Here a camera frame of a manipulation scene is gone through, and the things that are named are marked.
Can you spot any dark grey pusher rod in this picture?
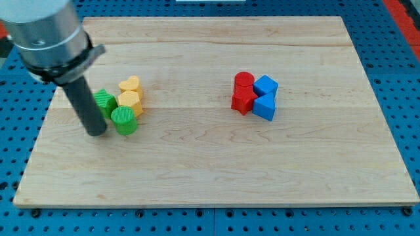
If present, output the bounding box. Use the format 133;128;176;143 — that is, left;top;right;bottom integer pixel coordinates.
62;76;107;136

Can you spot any yellow hexagon block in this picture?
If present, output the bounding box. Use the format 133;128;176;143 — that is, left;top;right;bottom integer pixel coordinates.
117;90;143;117

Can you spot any blue triangle block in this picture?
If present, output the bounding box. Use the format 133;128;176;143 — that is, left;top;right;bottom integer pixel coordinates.
252;92;276;121

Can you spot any green star block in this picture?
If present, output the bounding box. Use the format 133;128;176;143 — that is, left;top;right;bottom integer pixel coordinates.
93;89;118;119

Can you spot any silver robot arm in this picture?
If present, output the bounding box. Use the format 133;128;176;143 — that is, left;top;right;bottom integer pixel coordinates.
1;0;106;86

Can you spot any blue cube block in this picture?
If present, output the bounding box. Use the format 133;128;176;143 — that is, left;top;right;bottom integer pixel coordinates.
253;75;278;98

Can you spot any red cylinder block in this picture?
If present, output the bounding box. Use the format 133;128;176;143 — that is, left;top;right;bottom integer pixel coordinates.
233;71;255;92

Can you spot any light wooden board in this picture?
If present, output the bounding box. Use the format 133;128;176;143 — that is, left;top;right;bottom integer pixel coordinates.
13;16;419;208

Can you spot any yellow heart block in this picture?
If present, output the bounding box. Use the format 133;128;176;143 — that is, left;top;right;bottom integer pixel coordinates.
118;75;143;99

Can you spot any green cylinder block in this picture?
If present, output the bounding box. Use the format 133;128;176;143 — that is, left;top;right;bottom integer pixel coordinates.
111;106;137;136

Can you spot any red star block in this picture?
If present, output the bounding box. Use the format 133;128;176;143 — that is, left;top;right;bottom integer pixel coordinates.
231;86;258;115

